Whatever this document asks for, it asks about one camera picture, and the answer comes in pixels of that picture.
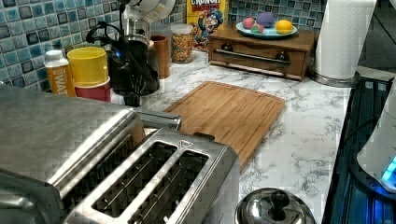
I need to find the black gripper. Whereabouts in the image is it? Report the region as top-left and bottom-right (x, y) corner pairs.
(106, 23), (160, 107)

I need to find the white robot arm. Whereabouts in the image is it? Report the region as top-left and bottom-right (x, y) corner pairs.
(107, 0), (176, 106)

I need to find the stainless steel toaster oven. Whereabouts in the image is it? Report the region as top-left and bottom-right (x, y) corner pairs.
(0, 85), (181, 224)

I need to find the red canister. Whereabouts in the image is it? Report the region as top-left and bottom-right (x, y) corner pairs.
(75, 77), (111, 102)

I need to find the yellow canister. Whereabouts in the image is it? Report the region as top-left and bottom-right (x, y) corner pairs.
(67, 47), (108, 86)

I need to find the brown wooden utensil cup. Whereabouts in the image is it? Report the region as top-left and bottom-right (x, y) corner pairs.
(151, 35), (170, 79)

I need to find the clear glass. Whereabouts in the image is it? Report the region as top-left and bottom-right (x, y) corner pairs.
(151, 22), (172, 48)

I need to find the orange bottle white cap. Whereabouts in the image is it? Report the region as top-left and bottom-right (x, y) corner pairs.
(44, 49), (77, 97)

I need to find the jar of colourful cereal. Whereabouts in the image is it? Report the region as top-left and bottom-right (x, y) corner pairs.
(171, 23), (192, 63)

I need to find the stainless steel two-slot toaster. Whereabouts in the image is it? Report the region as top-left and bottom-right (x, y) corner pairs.
(62, 129), (240, 224)

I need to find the bamboo cutting board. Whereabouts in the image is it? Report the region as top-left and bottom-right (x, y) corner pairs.
(166, 81), (285, 168)

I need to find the cereal box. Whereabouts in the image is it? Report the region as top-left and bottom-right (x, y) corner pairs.
(186, 0), (229, 51)

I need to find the pink toy fruit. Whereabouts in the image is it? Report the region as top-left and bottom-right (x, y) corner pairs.
(242, 17), (255, 29)

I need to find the red toy strawberry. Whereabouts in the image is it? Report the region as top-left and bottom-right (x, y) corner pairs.
(250, 23), (264, 34)

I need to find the light blue plate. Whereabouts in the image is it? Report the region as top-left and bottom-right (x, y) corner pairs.
(235, 22), (297, 39)

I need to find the purple toy fruit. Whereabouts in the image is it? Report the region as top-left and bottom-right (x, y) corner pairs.
(256, 12), (275, 28)

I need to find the wooden drawer box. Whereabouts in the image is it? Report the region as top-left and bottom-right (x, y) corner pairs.
(208, 24), (315, 81)

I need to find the yellow toy lemon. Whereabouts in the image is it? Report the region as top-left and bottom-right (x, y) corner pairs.
(275, 20), (293, 35)

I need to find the shiny steel kettle lid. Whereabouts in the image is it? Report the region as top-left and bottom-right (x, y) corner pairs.
(234, 188), (317, 224)

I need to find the paper towel roll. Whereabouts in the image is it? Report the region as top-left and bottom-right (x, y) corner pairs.
(310, 0), (376, 88)

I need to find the black cable bundle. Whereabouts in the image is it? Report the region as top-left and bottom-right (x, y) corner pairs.
(85, 3), (160, 83)

